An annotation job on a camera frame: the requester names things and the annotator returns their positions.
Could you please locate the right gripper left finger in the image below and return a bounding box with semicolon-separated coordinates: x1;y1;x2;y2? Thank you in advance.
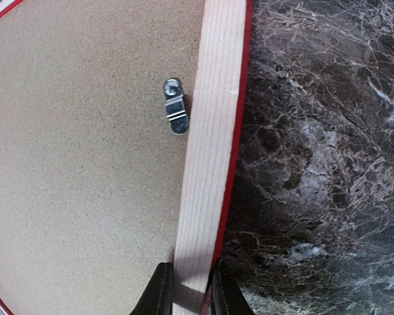
130;262;173;315

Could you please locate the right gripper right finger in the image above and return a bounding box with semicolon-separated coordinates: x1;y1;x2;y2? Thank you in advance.
210;259;255;315

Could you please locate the brown backing board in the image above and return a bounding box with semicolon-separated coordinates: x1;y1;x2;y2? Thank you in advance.
0;1;204;314

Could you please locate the red wooden picture frame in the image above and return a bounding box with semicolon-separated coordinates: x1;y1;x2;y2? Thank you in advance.
0;1;252;314

